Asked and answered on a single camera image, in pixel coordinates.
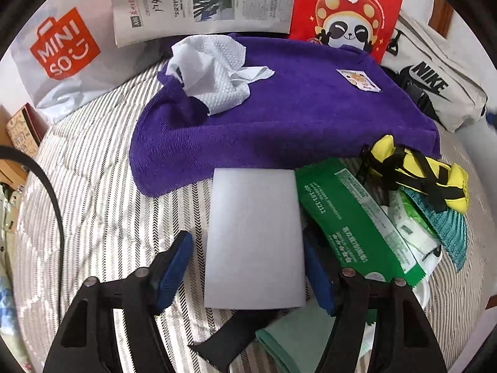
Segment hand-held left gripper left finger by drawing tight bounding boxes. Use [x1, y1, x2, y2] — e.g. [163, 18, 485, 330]
[43, 231, 194, 373]

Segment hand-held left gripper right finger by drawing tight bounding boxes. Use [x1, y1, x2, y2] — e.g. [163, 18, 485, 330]
[303, 227, 449, 373]

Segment white foam sponge block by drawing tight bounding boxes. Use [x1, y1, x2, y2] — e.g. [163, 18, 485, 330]
[204, 168, 307, 311]

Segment black strap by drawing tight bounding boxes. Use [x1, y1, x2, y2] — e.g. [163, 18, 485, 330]
[187, 307, 288, 371]

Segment green white tissue pack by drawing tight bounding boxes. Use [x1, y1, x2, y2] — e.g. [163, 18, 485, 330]
[382, 190, 443, 276]

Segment yellow pouch with black straps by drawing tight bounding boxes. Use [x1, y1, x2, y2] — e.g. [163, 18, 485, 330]
[359, 134, 470, 214]

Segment green foil packet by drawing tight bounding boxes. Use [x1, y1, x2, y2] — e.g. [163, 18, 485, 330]
[294, 159, 426, 292]

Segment light green cloth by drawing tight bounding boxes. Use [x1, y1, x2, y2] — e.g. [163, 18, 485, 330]
[254, 307, 379, 373]

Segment striped bed sheet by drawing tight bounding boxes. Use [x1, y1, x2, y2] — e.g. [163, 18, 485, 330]
[11, 62, 494, 373]

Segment teal knitted cloth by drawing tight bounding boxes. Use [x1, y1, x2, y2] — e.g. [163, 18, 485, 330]
[400, 184, 468, 273]

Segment purple towel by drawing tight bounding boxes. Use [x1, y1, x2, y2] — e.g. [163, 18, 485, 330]
[129, 33, 441, 197]

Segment pale floral cloth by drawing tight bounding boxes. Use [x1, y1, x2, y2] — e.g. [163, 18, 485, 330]
[0, 256, 32, 373]

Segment wooden board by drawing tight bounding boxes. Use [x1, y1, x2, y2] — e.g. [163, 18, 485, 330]
[0, 155, 28, 191]

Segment white textured paper towel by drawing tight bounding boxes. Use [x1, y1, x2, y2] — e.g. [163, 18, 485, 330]
[157, 35, 276, 116]

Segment brown patterned box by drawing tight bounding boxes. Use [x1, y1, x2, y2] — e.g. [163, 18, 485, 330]
[6, 103, 43, 156]

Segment white canvas bag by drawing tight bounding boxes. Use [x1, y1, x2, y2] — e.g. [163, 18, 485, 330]
[380, 8, 488, 133]

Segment white plastic shopping bag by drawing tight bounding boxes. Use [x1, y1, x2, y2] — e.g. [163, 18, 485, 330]
[8, 0, 164, 123]

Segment newspaper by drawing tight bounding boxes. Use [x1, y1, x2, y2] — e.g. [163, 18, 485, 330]
[111, 0, 299, 48]

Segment red panda print bag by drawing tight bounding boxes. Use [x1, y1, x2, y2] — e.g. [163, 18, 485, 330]
[288, 0, 408, 63]

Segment black cable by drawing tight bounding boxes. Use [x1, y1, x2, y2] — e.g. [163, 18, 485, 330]
[0, 145, 66, 280]

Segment wooden door frame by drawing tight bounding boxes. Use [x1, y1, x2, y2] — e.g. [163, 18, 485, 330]
[429, 0, 455, 39]

